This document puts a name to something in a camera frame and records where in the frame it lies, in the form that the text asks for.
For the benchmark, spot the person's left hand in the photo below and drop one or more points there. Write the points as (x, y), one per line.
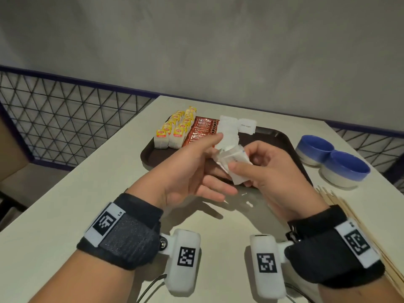
(176, 176)

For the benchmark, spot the person's right hand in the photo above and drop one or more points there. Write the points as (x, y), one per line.
(284, 183)

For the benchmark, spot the row of white tea bags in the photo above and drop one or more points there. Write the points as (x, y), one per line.
(161, 141)
(176, 141)

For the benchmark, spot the brown plastic tray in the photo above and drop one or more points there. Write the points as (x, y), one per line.
(277, 145)

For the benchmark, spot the row of red coffee sachets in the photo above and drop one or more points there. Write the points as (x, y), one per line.
(199, 129)

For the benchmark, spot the square white sugar packet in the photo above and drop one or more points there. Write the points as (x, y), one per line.
(246, 126)
(232, 155)

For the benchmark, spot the bundle of wooden stir sticks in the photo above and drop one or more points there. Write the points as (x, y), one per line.
(341, 205)

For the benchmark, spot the row of white sugar packets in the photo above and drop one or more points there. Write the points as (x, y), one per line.
(228, 129)

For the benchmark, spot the blue and white bowl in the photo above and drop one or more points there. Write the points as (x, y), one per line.
(347, 167)
(315, 145)

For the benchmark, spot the purple metal mesh railing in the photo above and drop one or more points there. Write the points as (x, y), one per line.
(63, 79)

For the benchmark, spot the black metal table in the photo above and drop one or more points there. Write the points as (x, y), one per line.
(9, 201)

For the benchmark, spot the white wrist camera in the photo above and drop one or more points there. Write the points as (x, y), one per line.
(268, 287)
(183, 280)

